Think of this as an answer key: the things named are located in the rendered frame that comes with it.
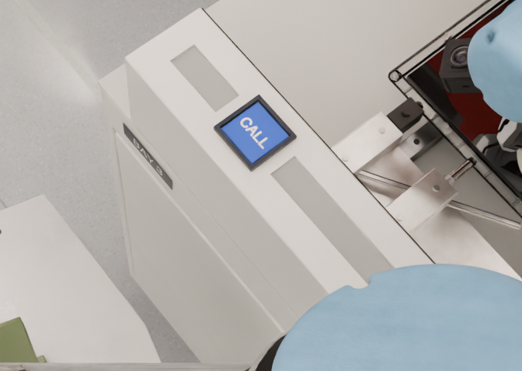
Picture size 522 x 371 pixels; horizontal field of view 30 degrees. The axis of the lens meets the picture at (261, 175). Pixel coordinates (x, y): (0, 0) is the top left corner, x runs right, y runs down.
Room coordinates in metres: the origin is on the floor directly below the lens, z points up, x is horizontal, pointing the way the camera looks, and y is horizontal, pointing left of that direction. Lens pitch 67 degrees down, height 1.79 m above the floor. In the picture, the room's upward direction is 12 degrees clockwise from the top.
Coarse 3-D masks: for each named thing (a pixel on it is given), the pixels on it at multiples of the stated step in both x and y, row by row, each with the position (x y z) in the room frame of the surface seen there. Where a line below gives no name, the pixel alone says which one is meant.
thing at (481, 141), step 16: (512, 0) 0.64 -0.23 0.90; (496, 16) 0.61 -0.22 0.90; (432, 64) 0.54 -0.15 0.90; (416, 80) 0.52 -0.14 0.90; (432, 80) 0.52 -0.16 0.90; (432, 96) 0.50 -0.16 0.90; (448, 96) 0.50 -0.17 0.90; (464, 96) 0.51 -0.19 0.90; (480, 96) 0.51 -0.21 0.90; (448, 112) 0.49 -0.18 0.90; (464, 112) 0.49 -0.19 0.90; (480, 112) 0.49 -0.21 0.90; (464, 128) 0.47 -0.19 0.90; (480, 128) 0.47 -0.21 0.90; (496, 128) 0.48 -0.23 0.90; (480, 144) 0.46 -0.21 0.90; (496, 144) 0.46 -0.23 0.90; (496, 160) 0.44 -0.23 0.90; (512, 160) 0.45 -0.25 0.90; (512, 176) 0.43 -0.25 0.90
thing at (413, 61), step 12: (492, 0) 0.63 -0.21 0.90; (504, 0) 0.64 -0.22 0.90; (468, 12) 0.61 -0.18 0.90; (480, 12) 0.61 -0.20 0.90; (456, 24) 0.59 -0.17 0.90; (468, 24) 0.60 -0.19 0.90; (444, 36) 0.57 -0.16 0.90; (456, 36) 0.58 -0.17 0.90; (420, 48) 0.55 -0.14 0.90; (432, 48) 0.56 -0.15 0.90; (408, 60) 0.54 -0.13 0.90; (420, 60) 0.54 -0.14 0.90; (396, 72) 0.52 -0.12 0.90; (408, 72) 0.52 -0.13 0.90
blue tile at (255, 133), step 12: (252, 108) 0.41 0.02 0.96; (240, 120) 0.40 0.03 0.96; (252, 120) 0.40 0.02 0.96; (264, 120) 0.40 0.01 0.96; (228, 132) 0.38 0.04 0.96; (240, 132) 0.39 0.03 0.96; (252, 132) 0.39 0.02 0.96; (264, 132) 0.39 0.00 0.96; (276, 132) 0.39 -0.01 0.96; (240, 144) 0.37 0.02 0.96; (252, 144) 0.38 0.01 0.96; (264, 144) 0.38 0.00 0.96; (276, 144) 0.38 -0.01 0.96; (252, 156) 0.36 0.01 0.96
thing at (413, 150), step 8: (424, 128) 0.49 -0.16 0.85; (432, 128) 0.49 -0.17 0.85; (416, 136) 0.48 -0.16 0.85; (424, 136) 0.48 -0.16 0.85; (432, 136) 0.48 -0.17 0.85; (440, 136) 0.49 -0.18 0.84; (400, 144) 0.46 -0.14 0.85; (408, 144) 0.46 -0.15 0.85; (416, 144) 0.47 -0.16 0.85; (424, 144) 0.47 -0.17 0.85; (432, 144) 0.48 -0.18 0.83; (408, 152) 0.46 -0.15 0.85; (416, 152) 0.46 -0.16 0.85; (424, 152) 0.47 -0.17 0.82
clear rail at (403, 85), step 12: (396, 84) 0.51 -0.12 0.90; (408, 84) 0.51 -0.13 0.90; (408, 96) 0.49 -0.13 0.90; (420, 96) 0.50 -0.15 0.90; (432, 108) 0.49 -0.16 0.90; (432, 120) 0.47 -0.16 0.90; (444, 120) 0.47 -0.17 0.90; (444, 132) 0.46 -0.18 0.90; (456, 132) 0.46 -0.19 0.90; (456, 144) 0.45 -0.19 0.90; (468, 144) 0.45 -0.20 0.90; (468, 156) 0.44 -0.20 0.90; (480, 156) 0.44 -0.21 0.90; (480, 168) 0.43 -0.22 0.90; (492, 168) 0.43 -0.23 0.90; (492, 180) 0.42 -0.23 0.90; (504, 192) 0.41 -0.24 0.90; (516, 192) 0.41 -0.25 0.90; (516, 204) 0.40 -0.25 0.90
